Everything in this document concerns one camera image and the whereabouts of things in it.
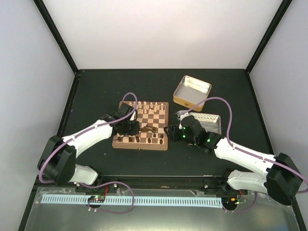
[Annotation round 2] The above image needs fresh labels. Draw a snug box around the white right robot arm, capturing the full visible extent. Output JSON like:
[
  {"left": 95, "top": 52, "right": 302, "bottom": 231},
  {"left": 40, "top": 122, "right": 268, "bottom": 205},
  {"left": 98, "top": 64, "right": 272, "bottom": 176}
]
[{"left": 164, "top": 114, "right": 303, "bottom": 205}]

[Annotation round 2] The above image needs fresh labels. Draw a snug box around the left black frame post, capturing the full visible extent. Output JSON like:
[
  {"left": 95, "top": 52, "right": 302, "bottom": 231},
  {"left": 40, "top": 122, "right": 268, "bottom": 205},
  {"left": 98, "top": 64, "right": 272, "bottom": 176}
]
[{"left": 33, "top": 0, "right": 79, "bottom": 74}]

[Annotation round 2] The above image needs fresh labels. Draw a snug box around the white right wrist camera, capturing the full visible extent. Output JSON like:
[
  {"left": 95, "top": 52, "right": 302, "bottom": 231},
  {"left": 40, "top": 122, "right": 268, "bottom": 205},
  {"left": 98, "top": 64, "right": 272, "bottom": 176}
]
[{"left": 176, "top": 110, "right": 189, "bottom": 129}]

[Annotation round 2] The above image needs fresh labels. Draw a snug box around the wooden chess board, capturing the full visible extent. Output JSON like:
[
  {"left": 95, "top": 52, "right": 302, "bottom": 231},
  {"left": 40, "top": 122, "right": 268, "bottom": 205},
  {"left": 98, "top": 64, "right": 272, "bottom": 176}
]
[{"left": 112, "top": 101, "right": 169, "bottom": 151}]

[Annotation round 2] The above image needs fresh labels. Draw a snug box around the right controller circuit board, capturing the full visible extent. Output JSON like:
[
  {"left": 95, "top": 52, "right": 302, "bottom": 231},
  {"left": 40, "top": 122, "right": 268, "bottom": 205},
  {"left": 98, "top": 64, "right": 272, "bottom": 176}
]
[{"left": 222, "top": 197, "right": 240, "bottom": 205}]

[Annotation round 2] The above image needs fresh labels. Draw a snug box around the black frame post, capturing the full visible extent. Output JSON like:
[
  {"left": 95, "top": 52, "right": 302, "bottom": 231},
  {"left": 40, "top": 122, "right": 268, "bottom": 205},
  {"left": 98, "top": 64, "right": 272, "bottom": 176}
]
[
  {"left": 245, "top": 0, "right": 293, "bottom": 75},
  {"left": 33, "top": 0, "right": 79, "bottom": 74}
]

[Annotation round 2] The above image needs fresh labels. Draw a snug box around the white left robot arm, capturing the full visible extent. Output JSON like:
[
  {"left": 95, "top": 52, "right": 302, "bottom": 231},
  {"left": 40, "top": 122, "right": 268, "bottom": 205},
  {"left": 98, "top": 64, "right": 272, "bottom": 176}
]
[{"left": 37, "top": 103, "right": 139, "bottom": 192}]

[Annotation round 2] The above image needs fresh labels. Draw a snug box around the right black frame post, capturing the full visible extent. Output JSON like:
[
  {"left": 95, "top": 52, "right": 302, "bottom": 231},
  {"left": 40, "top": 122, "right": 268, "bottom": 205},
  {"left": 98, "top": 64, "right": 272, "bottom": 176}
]
[{"left": 245, "top": 0, "right": 293, "bottom": 75}]

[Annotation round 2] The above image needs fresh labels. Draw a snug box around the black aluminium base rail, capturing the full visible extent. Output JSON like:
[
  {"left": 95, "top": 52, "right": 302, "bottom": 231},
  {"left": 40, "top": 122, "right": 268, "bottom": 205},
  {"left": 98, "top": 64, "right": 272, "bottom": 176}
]
[{"left": 31, "top": 174, "right": 293, "bottom": 195}]

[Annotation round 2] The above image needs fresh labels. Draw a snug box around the gold square tin box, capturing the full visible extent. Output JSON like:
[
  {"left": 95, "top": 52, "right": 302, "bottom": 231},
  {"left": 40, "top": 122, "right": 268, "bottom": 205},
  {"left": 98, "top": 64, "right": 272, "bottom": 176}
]
[{"left": 173, "top": 76, "right": 212, "bottom": 108}]

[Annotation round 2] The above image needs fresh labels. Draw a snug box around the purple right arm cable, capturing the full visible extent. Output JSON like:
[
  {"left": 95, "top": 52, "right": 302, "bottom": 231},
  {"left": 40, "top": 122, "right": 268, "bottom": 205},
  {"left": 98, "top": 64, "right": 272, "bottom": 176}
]
[{"left": 185, "top": 97, "right": 308, "bottom": 213}]

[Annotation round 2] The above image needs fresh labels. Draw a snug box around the left controller circuit board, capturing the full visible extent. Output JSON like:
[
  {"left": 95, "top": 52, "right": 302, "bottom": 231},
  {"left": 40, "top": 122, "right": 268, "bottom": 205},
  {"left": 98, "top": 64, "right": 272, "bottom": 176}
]
[{"left": 88, "top": 195, "right": 105, "bottom": 203}]

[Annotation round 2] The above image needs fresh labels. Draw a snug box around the silver patterned tin lid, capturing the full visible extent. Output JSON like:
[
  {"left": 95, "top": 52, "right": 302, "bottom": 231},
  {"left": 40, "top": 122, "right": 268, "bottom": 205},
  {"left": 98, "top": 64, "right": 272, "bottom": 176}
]
[{"left": 189, "top": 112, "right": 222, "bottom": 134}]

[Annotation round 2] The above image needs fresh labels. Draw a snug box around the controller circuit board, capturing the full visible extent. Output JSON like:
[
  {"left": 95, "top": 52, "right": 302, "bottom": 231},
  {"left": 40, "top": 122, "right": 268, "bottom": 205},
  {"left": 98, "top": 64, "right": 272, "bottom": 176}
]
[
  {"left": 88, "top": 195, "right": 105, "bottom": 203},
  {"left": 222, "top": 197, "right": 240, "bottom": 205}
]

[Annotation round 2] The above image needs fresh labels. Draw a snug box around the white slotted cable duct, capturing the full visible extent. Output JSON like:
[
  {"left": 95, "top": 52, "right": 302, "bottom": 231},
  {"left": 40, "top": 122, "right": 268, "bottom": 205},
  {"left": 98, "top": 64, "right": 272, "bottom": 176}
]
[{"left": 40, "top": 194, "right": 222, "bottom": 208}]

